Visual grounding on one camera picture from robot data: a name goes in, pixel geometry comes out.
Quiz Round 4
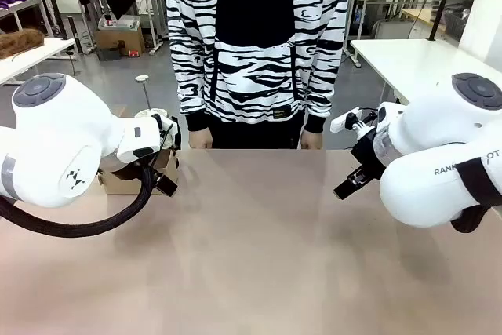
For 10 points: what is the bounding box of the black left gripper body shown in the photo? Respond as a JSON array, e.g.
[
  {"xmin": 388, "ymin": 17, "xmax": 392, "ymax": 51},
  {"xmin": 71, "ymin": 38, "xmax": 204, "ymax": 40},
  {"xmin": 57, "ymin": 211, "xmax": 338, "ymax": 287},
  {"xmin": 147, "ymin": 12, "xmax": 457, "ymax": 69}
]
[{"xmin": 166, "ymin": 125, "xmax": 183, "ymax": 151}]

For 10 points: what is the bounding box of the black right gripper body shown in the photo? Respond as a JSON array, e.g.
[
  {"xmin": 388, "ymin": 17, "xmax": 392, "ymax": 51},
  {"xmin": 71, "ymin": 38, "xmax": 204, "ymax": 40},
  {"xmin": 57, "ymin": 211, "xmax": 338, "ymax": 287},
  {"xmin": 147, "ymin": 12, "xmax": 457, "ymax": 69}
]
[{"xmin": 350, "ymin": 130, "xmax": 387, "ymax": 180}]

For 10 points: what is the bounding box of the person right forearm zebra sleeve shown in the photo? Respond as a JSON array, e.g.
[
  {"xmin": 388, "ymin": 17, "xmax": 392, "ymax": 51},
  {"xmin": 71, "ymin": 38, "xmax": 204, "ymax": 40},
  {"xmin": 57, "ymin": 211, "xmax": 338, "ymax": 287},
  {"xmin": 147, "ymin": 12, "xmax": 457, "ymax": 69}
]
[{"xmin": 169, "ymin": 36, "xmax": 215, "ymax": 133}]

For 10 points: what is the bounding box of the person left forearm zebra sleeve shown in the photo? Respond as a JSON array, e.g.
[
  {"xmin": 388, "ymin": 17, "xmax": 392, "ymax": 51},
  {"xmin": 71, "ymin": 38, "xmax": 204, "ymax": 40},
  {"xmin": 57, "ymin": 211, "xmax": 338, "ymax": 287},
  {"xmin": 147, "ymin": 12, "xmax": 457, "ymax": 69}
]
[{"xmin": 304, "ymin": 36, "xmax": 347, "ymax": 135}]

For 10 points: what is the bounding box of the person right hand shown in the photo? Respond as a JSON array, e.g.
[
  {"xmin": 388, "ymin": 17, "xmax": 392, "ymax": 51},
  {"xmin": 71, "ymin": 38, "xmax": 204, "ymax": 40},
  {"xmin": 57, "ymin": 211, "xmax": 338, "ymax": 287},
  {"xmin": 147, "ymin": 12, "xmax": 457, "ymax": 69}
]
[{"xmin": 188, "ymin": 129, "xmax": 214, "ymax": 150}]

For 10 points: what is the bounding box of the person left hand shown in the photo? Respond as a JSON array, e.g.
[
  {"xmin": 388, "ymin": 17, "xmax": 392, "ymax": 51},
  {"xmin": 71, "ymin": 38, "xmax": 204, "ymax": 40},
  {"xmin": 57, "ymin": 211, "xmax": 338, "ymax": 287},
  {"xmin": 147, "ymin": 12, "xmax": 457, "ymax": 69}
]
[{"xmin": 300, "ymin": 130, "xmax": 326, "ymax": 151}]

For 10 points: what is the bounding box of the thin stand with round top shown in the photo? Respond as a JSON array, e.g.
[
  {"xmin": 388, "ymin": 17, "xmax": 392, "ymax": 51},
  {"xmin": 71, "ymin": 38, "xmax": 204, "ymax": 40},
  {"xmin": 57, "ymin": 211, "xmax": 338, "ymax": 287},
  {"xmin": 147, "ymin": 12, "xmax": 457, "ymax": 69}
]
[{"xmin": 134, "ymin": 75, "xmax": 166, "ymax": 119}]

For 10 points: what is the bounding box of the large white table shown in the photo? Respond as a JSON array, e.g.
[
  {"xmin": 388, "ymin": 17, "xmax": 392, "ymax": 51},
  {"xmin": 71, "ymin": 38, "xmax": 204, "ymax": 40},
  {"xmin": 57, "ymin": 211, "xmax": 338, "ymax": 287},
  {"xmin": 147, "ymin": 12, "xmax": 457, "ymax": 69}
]
[{"xmin": 349, "ymin": 38, "xmax": 502, "ymax": 105}]

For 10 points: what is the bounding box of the person torso zebra hoodie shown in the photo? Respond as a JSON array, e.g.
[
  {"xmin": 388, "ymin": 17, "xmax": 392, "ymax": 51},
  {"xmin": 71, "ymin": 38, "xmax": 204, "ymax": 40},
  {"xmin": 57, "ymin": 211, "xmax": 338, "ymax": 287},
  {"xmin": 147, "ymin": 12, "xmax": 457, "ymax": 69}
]
[{"xmin": 164, "ymin": 0, "xmax": 352, "ymax": 151}]

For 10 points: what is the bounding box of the brown cardboard box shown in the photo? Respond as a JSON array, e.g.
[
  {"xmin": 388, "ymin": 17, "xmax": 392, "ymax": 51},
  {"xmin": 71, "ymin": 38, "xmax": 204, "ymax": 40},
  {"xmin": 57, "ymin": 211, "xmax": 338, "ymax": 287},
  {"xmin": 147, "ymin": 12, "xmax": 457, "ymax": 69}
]
[{"xmin": 95, "ymin": 20, "xmax": 147, "ymax": 56}]

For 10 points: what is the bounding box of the clear plastic bin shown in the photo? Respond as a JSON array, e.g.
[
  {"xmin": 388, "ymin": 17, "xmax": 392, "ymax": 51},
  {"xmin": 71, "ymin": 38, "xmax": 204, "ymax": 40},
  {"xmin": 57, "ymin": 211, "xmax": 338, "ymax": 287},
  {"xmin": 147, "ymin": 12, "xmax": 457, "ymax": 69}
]
[{"xmin": 97, "ymin": 14, "xmax": 141, "ymax": 32}]

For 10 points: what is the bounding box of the white side table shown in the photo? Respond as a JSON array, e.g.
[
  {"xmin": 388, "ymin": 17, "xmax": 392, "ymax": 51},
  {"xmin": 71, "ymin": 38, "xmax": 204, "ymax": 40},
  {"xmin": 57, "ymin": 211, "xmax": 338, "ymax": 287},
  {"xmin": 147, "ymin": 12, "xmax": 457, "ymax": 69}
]
[{"xmin": 0, "ymin": 36, "xmax": 77, "ymax": 86}]

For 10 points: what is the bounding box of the brown furry object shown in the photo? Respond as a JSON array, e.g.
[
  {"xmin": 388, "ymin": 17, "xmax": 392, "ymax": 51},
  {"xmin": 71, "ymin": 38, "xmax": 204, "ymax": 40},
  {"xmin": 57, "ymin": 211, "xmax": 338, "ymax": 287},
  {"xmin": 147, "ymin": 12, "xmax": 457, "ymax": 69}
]
[{"xmin": 0, "ymin": 27, "xmax": 45, "ymax": 60}]

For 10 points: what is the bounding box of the black sleeved arm cable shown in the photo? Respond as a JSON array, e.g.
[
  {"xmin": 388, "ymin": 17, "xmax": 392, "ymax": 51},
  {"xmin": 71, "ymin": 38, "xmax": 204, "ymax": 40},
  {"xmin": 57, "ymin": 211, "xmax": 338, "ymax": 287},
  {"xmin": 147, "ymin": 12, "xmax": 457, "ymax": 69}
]
[{"xmin": 0, "ymin": 165, "xmax": 158, "ymax": 239}]

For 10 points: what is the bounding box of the black strap on arm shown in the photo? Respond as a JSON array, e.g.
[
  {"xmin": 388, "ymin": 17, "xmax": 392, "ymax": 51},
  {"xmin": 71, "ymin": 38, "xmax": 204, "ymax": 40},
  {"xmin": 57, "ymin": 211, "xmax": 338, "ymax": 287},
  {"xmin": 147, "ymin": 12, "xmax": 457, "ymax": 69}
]
[{"xmin": 449, "ymin": 157, "xmax": 502, "ymax": 234}]

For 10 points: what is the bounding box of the short black post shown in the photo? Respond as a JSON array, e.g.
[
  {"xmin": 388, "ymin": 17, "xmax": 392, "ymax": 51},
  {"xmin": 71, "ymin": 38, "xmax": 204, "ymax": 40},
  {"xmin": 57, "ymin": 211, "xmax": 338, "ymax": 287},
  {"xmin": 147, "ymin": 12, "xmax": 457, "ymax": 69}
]
[{"xmin": 67, "ymin": 16, "xmax": 84, "ymax": 54}]

